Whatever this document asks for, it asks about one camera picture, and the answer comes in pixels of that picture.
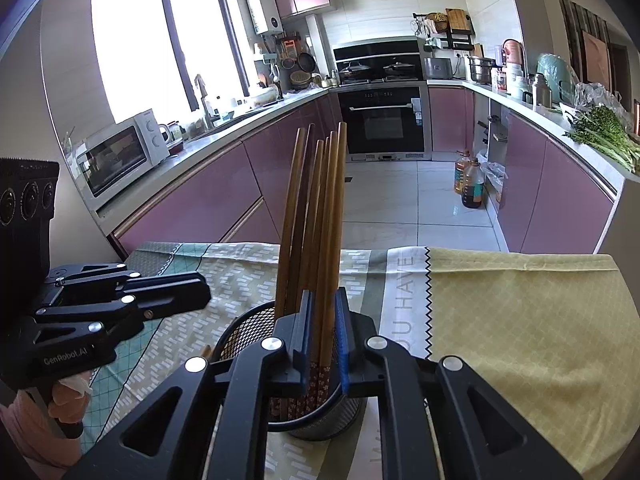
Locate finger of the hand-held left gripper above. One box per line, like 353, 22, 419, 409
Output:
50, 262, 201, 291
35, 274, 212, 346

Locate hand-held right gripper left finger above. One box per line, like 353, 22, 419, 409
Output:
65, 290, 316, 480

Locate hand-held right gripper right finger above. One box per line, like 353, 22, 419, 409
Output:
334, 287, 583, 480

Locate black mesh holder cup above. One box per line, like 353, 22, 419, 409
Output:
207, 300, 366, 442

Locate red-patterned single chopstick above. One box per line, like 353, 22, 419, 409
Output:
302, 140, 325, 293
274, 127, 307, 321
287, 124, 316, 313
309, 132, 336, 406

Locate person's left forearm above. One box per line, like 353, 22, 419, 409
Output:
0, 390, 83, 468

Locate person's left hand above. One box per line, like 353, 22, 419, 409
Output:
47, 375, 96, 428

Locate pink base cabinet run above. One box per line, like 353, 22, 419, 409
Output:
110, 91, 346, 256
427, 85, 618, 253

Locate grey refrigerator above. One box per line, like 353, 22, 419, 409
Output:
0, 0, 116, 261

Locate white toaster oven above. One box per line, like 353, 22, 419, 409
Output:
76, 108, 171, 198

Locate printed patchwork tablecloth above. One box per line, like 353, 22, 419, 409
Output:
80, 242, 633, 480

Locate oil bottles on floor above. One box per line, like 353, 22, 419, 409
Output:
461, 157, 487, 209

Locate steel sink faucet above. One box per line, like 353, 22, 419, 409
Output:
194, 74, 213, 131

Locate kitchen window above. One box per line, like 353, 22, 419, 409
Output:
90, 0, 251, 126

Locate black integrated stove with oven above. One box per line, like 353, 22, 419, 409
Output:
332, 39, 433, 162

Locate crumpled plastic bag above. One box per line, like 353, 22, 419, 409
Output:
477, 152, 508, 196

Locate dark pot with lid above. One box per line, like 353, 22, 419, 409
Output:
337, 60, 372, 81
382, 60, 417, 80

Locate white vertical pipe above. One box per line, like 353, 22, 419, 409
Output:
305, 15, 326, 88

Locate silver toaster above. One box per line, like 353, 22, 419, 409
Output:
424, 56, 453, 80

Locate stainless steel pot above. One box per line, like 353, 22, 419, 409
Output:
467, 56, 497, 84

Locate white lidded canister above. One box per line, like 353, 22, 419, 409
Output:
506, 65, 526, 98

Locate steel thermos flask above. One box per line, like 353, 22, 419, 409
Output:
531, 72, 551, 108

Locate pink kettle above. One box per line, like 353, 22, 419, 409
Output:
501, 39, 525, 66

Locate bunch of green vegetables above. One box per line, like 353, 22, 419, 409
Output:
562, 105, 640, 173

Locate pale green kitchen appliance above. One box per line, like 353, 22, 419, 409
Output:
536, 52, 578, 103

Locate clear plastic bag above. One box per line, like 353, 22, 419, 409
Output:
572, 82, 633, 131

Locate striped curtain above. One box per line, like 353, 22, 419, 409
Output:
559, 0, 611, 96

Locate white wall water heater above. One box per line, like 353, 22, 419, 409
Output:
246, 0, 283, 36

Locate black wall rack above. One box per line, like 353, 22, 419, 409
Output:
412, 10, 476, 52

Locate pink wall picture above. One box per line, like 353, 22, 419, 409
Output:
581, 30, 612, 96

